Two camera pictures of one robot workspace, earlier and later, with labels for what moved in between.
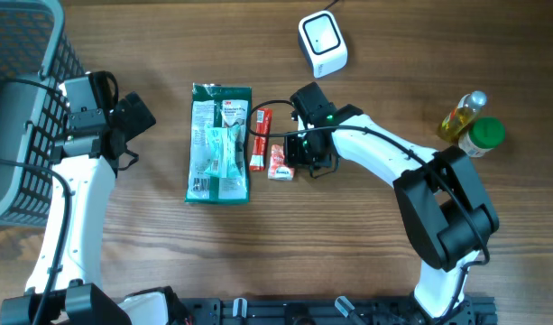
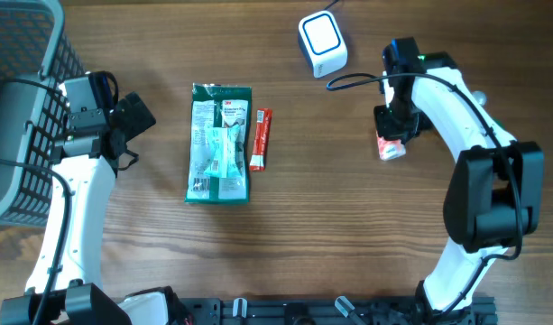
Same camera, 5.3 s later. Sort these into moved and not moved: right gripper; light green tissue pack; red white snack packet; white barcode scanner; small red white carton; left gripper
Moved: right gripper; small red white carton
Not moved: light green tissue pack; white barcode scanner; red white snack packet; left gripper
